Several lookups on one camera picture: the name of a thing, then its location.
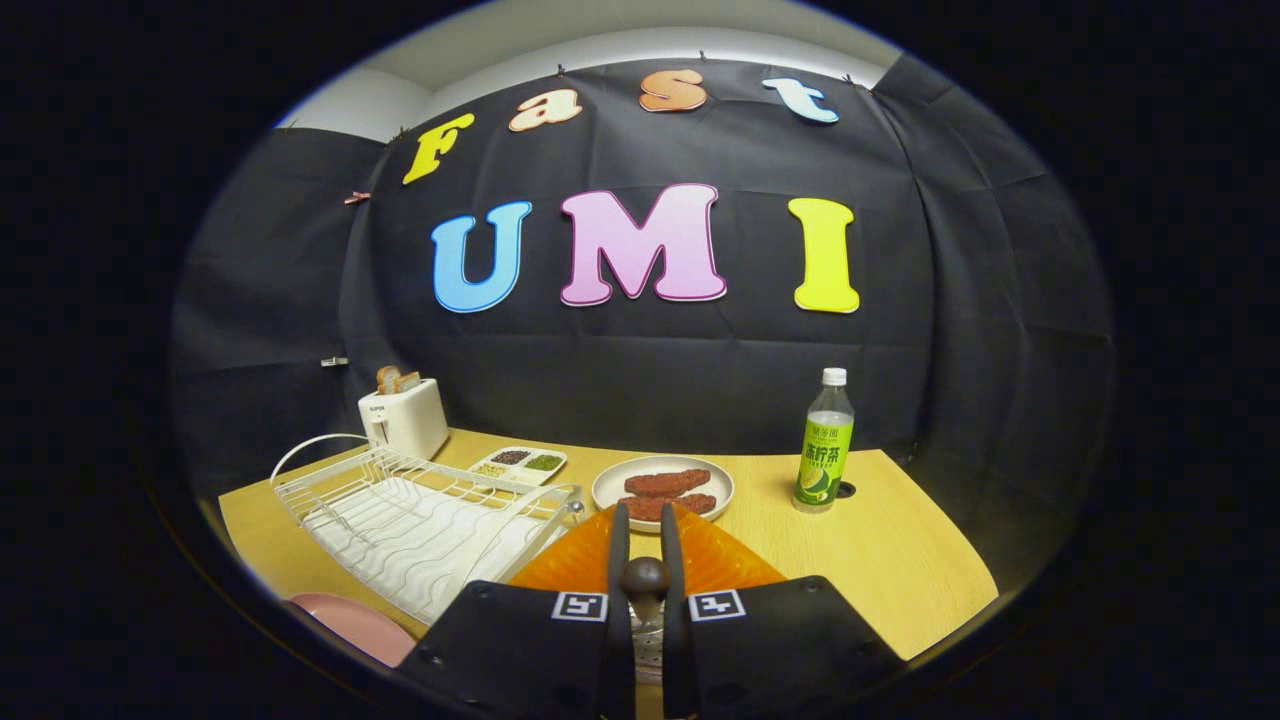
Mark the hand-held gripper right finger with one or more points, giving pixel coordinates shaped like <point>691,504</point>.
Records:
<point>675,660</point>

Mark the divided white grain dish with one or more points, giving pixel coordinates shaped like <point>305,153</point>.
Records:
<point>520,471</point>

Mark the white plate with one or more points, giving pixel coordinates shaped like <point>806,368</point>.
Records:
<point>605,490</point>

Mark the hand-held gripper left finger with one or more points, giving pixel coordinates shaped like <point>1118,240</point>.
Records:
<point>620,560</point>

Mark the black backdrop cloth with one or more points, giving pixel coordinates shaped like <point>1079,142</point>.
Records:
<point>750,370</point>

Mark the toast slice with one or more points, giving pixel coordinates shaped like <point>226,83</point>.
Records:
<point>409,381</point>
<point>387,380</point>

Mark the pink plate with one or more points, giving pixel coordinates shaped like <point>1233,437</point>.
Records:
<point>360,625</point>

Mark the green label drink bottle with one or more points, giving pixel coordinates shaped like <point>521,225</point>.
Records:
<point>825,460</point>

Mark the brown meat piece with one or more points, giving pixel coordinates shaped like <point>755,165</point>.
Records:
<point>665,483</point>
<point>640,507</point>

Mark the white toaster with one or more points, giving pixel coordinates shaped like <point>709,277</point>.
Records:
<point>410,425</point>

